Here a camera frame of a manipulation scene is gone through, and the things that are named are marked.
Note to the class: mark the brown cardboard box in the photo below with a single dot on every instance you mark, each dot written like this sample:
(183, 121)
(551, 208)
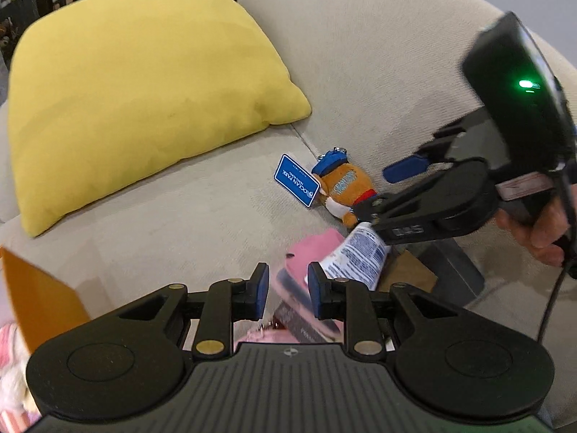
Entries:
(405, 270)

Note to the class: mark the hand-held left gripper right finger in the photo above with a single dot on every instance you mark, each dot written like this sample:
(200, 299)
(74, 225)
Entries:
(315, 291)

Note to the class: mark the pink white fluffy item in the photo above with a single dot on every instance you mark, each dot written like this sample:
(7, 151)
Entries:
(11, 361)

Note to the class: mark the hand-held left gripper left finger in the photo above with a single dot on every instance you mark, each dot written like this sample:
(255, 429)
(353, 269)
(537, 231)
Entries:
(260, 291)

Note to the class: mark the orange box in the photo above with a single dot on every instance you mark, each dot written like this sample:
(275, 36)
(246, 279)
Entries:
(36, 297)

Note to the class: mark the blue tag card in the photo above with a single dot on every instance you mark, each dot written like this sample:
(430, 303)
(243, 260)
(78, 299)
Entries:
(295, 180)

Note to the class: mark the pink pouch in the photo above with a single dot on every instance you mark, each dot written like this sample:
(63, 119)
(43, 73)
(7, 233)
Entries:
(315, 246)

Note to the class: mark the dark grey box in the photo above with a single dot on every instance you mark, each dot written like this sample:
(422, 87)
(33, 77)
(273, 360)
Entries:
(450, 270)

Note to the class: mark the yellow pillow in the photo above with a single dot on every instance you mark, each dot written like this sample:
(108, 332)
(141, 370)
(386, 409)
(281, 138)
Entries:
(135, 76)

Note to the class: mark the white printed tube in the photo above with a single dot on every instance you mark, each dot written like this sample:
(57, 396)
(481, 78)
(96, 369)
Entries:
(356, 252)

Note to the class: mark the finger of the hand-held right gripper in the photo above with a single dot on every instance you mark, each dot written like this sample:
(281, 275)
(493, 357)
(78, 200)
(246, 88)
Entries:
(405, 230)
(405, 168)

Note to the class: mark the beige sofa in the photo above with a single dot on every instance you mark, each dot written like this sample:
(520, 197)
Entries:
(383, 54)

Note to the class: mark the person's right hand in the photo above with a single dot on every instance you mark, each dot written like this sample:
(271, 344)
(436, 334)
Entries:
(541, 234)

